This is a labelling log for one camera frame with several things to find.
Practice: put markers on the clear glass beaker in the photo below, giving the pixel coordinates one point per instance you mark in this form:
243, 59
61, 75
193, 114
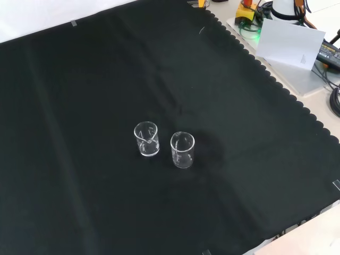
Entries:
183, 162
148, 149

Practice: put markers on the black bench cloth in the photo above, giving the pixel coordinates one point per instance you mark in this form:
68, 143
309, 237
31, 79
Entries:
79, 106

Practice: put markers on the white thread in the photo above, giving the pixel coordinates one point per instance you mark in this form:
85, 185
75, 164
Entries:
202, 30

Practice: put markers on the yellow and grey tool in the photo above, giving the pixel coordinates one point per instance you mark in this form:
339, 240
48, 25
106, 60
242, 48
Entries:
201, 3

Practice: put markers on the clear tape strip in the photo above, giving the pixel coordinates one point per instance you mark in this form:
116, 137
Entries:
74, 23
336, 185
206, 252

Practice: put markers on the yellow stop button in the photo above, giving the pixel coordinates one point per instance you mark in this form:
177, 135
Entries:
245, 12

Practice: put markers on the pale white board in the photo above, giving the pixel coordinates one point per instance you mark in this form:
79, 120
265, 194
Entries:
289, 42

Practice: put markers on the black power adapter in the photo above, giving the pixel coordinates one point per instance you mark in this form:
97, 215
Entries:
329, 53

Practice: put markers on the grey metal base plate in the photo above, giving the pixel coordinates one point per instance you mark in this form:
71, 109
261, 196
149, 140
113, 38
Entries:
292, 77

